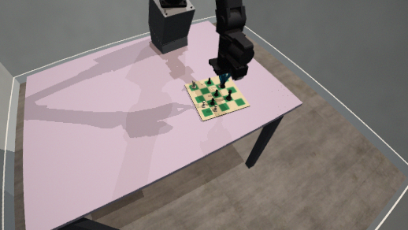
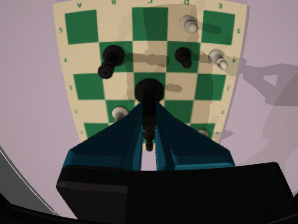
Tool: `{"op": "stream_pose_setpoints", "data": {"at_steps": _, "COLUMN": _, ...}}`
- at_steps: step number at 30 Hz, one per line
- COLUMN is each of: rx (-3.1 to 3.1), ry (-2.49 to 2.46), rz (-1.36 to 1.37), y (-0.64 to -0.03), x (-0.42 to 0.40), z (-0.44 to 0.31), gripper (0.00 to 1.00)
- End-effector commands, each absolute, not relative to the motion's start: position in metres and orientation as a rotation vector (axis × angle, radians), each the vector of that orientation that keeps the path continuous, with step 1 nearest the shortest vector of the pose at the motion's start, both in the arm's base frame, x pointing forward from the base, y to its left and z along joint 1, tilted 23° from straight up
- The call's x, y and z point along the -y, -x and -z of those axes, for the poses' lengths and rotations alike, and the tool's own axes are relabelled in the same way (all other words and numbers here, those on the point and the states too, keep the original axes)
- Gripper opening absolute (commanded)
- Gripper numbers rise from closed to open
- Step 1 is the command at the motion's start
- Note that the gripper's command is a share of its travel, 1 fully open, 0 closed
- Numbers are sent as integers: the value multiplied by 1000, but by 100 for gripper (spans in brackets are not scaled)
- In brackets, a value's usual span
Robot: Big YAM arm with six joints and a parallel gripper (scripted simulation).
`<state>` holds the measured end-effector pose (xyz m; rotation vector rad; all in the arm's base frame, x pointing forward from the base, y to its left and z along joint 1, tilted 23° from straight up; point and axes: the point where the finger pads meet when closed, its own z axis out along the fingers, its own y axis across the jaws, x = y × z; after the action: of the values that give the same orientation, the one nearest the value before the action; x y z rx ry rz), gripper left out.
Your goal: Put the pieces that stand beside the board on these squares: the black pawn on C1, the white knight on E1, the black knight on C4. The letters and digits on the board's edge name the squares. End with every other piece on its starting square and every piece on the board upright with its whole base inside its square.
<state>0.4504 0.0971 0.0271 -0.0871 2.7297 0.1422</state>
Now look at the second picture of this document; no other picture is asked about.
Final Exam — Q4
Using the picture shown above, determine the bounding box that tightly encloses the white pawn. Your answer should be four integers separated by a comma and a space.
208, 49, 228, 70
179, 15, 198, 33

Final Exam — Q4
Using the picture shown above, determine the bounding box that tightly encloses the green and cream chessboard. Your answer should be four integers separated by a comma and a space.
53, 0, 247, 143

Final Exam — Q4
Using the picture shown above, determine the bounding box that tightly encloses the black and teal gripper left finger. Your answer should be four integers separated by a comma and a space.
62, 103, 143, 171

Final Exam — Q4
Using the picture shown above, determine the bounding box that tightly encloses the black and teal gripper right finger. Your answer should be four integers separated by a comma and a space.
155, 103, 235, 171

